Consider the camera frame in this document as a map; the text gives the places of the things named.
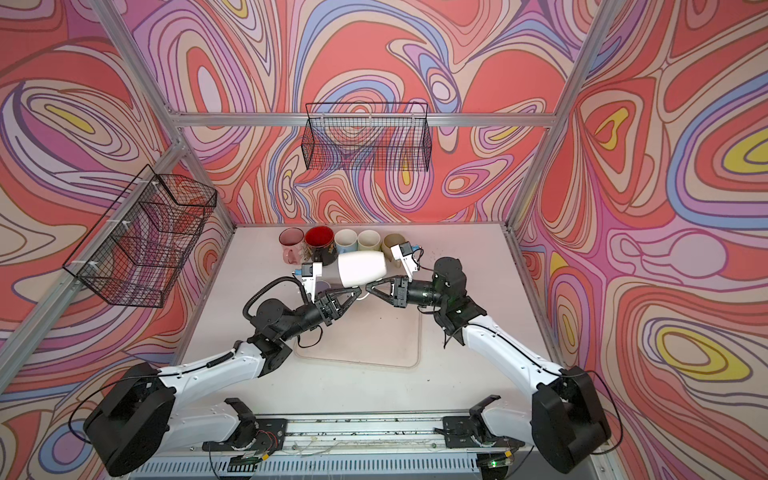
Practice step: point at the light blue mug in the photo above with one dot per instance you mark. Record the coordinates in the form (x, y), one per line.
(346, 241)

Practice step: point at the black wire basket left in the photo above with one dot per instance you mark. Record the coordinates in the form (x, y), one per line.
(146, 247)

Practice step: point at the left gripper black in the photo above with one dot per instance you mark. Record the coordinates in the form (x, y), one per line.
(324, 309)

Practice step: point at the pink mug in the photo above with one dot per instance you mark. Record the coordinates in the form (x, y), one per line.
(292, 241)

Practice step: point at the black wire basket back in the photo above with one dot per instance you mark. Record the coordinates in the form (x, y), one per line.
(367, 136)

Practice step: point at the black wire basket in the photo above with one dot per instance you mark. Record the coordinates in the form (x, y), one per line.
(146, 247)
(367, 136)

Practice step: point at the purple mug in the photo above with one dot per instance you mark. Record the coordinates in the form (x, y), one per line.
(320, 286)

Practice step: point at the black skull mug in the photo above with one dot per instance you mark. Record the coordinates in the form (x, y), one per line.
(320, 244)

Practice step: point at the green mug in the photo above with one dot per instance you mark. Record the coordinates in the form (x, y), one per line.
(369, 240)

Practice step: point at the white mug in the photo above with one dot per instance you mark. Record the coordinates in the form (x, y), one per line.
(361, 267)

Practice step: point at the beige ceramic teapot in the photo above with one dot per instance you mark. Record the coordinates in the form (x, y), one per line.
(389, 241)

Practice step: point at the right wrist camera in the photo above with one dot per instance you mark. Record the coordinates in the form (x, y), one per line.
(404, 253)

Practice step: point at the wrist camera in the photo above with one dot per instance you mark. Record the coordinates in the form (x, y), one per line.
(404, 253)
(308, 275)

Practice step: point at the beige plastic tray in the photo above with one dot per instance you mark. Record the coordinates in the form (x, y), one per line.
(372, 332)

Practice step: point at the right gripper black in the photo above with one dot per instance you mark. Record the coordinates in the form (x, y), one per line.
(396, 290)

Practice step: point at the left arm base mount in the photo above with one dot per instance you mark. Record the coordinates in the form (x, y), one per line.
(263, 435)

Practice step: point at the aluminium front rail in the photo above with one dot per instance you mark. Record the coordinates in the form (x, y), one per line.
(304, 435)

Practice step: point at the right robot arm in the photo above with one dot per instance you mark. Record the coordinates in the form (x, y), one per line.
(565, 420)

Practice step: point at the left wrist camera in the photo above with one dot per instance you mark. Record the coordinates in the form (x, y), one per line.
(308, 275)

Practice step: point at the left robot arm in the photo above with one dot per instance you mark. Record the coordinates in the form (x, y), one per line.
(150, 410)

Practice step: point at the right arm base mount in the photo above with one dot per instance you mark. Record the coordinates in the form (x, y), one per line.
(465, 431)

